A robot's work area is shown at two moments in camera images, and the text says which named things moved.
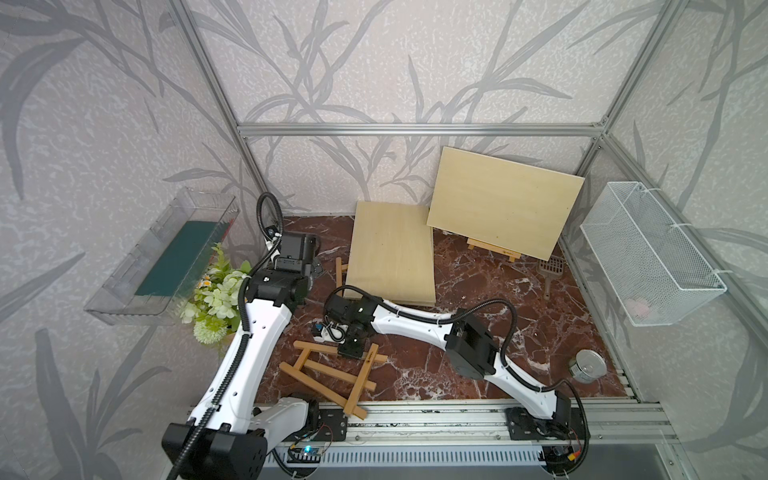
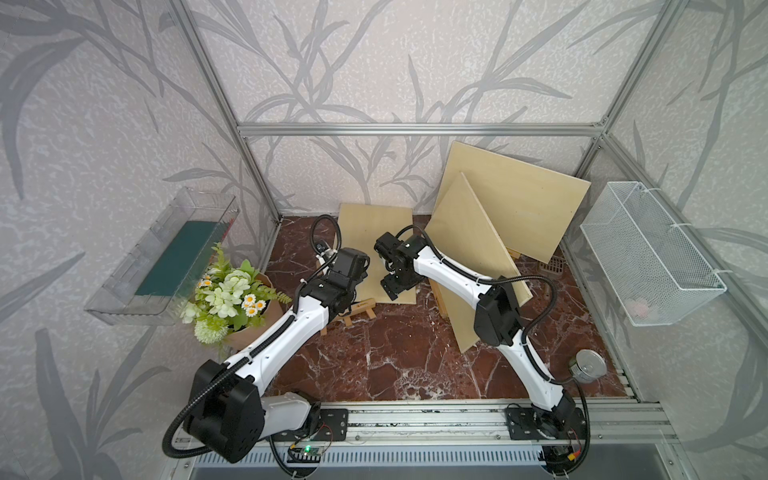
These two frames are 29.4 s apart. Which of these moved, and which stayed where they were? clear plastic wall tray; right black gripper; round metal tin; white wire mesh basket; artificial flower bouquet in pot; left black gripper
Moved: right black gripper; left black gripper
Stayed: artificial flower bouquet in pot; round metal tin; clear plastic wall tray; white wire mesh basket
